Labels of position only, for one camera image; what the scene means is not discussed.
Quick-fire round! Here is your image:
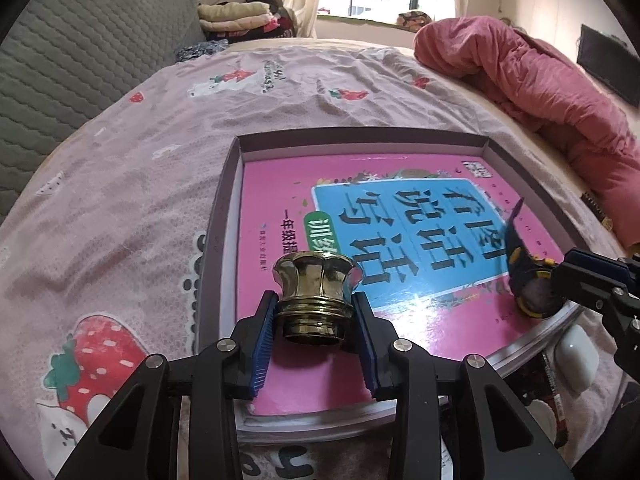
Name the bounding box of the gold bottle cap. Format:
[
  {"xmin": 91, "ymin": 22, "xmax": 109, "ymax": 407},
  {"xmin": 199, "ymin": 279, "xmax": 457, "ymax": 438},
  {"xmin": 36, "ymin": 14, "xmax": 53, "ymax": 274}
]
[{"xmin": 272, "ymin": 253, "xmax": 365, "ymax": 346}]

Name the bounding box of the dark red garment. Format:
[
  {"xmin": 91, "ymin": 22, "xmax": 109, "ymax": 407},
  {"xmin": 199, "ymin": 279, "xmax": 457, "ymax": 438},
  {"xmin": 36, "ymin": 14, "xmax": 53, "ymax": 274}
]
[{"xmin": 270, "ymin": 7, "xmax": 301, "ymax": 38}]

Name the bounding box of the white earbud case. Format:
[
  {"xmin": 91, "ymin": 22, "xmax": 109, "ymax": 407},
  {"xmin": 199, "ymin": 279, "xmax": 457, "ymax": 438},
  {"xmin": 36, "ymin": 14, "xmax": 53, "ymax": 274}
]
[{"xmin": 557, "ymin": 324, "xmax": 601, "ymax": 396}]

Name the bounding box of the floral bag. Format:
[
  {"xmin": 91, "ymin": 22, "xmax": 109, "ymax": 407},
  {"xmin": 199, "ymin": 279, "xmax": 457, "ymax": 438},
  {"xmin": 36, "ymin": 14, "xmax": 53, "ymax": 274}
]
[{"xmin": 397, "ymin": 10, "xmax": 433, "ymax": 32}]

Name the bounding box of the folded pink cloth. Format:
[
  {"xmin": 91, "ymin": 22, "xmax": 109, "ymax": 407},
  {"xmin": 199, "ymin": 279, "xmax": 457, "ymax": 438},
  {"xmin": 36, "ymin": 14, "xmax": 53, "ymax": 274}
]
[{"xmin": 200, "ymin": 12, "xmax": 281, "ymax": 37}]

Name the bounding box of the pink quilt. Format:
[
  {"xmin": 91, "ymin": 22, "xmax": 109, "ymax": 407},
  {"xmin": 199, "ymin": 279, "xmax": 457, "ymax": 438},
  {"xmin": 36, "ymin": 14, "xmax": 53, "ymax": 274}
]
[{"xmin": 414, "ymin": 16, "xmax": 640, "ymax": 251}]

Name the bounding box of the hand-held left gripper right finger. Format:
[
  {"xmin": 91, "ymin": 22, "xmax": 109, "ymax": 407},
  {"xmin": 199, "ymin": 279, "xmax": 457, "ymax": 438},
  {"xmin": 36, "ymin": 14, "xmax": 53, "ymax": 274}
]
[{"xmin": 350, "ymin": 290, "xmax": 576, "ymax": 480}]

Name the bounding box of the pink strawberry printed bedsheet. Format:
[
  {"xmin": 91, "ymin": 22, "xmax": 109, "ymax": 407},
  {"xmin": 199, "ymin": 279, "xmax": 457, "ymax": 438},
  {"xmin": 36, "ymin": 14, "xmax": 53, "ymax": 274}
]
[{"xmin": 0, "ymin": 42, "xmax": 640, "ymax": 480}]

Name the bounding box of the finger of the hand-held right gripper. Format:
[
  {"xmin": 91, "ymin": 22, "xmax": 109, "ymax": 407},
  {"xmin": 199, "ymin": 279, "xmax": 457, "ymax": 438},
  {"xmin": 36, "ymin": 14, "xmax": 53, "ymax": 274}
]
[
  {"xmin": 550, "ymin": 270, "xmax": 640, "ymax": 361},
  {"xmin": 565, "ymin": 249, "xmax": 640, "ymax": 287}
]

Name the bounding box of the grey quilted headboard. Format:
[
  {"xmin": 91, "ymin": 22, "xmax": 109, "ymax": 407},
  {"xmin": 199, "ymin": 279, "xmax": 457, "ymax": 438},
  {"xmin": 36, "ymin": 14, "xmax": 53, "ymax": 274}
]
[{"xmin": 0, "ymin": 0, "xmax": 206, "ymax": 221}]

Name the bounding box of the folded cream blanket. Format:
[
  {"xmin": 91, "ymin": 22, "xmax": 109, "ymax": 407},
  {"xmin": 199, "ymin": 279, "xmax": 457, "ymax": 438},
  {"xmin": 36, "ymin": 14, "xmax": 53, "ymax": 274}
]
[{"xmin": 197, "ymin": 1, "xmax": 273, "ymax": 23}]

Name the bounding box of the dark floral cloth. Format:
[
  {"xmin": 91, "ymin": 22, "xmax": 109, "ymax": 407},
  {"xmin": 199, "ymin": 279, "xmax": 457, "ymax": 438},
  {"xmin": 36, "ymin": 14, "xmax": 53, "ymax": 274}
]
[{"xmin": 175, "ymin": 40, "xmax": 232, "ymax": 64}]

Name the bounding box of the grey cardboard box tray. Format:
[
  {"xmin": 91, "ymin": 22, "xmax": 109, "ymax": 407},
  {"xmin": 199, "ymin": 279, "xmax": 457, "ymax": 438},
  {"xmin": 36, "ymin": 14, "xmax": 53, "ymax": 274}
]
[{"xmin": 192, "ymin": 129, "xmax": 583, "ymax": 448}]

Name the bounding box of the black gold tag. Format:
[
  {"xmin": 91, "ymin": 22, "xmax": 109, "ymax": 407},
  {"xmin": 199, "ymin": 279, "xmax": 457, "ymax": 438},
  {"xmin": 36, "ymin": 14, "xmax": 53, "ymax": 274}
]
[{"xmin": 582, "ymin": 191, "xmax": 613, "ymax": 233}]

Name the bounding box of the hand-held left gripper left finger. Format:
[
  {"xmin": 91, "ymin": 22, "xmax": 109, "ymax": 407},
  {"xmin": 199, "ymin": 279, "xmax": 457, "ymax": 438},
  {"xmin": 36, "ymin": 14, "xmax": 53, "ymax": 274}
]
[{"xmin": 55, "ymin": 290, "xmax": 281, "ymax": 480}]

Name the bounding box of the black yellow toy watch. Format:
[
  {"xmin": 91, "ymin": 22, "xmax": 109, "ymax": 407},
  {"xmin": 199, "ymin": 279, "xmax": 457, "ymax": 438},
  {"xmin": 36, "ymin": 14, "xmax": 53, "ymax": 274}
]
[{"xmin": 497, "ymin": 197, "xmax": 566, "ymax": 318}]

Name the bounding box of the pink book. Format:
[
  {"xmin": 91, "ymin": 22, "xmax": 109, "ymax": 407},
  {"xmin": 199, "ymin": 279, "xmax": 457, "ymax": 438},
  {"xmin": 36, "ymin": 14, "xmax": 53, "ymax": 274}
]
[{"xmin": 235, "ymin": 152, "xmax": 571, "ymax": 431}]

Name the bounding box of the black wall television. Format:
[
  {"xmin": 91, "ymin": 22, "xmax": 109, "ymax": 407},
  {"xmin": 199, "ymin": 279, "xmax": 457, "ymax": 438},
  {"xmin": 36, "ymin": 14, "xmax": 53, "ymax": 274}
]
[{"xmin": 577, "ymin": 24, "xmax": 640, "ymax": 108}]

